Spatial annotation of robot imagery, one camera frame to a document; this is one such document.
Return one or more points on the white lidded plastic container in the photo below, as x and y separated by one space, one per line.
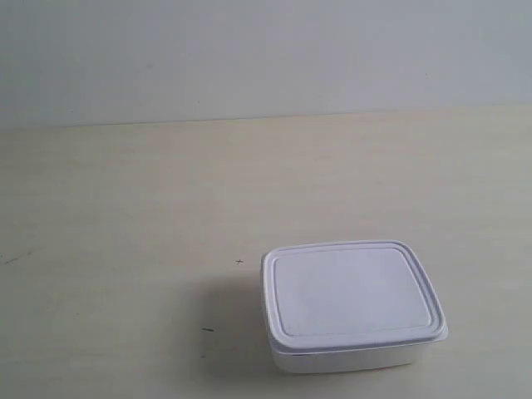
348 306

